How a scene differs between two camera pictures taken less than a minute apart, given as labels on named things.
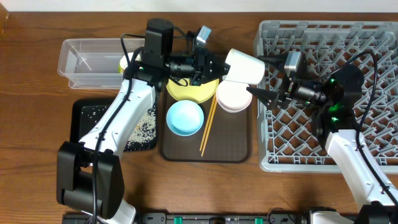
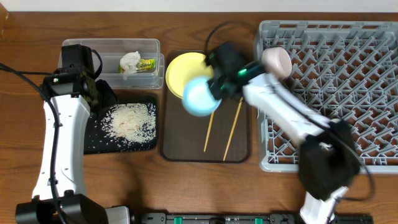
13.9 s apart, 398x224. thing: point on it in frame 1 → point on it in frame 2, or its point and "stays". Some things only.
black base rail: (209, 218) stays
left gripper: (202, 66) → (104, 94)
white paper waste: (124, 63) stays
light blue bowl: (185, 117) → (198, 99)
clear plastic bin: (93, 63) stays
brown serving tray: (229, 140) stays
